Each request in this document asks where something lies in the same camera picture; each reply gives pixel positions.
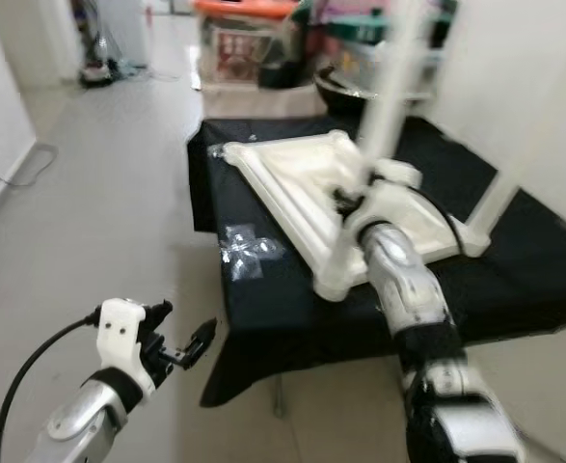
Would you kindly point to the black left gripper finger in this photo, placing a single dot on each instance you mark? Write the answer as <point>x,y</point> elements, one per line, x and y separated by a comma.
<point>159,312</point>
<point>201,343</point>

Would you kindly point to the white plastic table leg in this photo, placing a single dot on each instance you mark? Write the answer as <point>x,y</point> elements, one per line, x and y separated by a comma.
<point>393,96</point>
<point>495,207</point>

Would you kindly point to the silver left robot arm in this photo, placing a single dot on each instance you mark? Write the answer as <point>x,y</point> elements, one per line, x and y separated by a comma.
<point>80,424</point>

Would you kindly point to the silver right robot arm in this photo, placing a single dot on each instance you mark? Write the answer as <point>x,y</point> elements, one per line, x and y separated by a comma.
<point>408,280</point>

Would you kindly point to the white plastic table top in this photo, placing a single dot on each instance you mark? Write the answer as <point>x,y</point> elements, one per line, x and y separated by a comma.
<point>302,183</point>

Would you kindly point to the clear tape patch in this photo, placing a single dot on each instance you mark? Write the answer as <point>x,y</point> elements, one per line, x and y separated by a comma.
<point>249,253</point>

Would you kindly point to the beige cloth covered bench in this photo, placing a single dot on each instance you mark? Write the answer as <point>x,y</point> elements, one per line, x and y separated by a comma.
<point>254,101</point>

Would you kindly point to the black bag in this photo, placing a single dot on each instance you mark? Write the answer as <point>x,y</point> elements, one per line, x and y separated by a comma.
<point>302,58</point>

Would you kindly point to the dark green pot lid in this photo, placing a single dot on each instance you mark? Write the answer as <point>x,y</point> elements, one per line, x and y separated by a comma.
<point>360,24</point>

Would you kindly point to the black tablecloth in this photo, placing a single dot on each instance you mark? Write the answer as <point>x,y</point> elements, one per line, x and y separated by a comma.
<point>514,289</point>

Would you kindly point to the upright vacuum cleaner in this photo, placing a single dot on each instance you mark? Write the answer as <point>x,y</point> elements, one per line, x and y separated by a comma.
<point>94,68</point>

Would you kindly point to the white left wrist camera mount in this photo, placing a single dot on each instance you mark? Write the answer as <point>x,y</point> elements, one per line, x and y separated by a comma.
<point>121,333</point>

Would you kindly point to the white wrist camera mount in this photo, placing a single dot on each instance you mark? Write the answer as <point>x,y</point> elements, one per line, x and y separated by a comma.
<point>393,198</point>
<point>121,333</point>

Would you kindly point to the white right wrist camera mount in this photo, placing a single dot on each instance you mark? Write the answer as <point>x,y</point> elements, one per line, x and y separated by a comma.
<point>393,198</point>

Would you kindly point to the grey metal table frame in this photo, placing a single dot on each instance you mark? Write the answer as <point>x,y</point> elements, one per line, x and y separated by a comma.
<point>279,395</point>

